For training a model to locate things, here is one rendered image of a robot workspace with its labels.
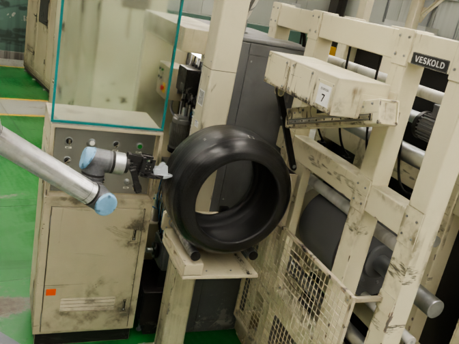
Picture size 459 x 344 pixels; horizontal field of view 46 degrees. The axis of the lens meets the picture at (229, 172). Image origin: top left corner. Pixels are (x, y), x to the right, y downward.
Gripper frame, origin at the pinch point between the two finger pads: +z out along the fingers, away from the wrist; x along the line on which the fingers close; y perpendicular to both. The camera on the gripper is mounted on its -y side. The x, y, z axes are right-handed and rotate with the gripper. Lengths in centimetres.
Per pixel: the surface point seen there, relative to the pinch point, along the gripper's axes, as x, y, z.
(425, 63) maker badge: -43, 75, 69
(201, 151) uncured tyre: -7.0, 15.4, 7.9
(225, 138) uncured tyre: -5.7, 22.7, 16.7
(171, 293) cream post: 27, -73, 29
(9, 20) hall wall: 921, -55, -50
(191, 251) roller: -8.5, -29.2, 16.5
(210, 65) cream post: 29, 47, 15
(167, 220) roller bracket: 23.9, -30.1, 14.2
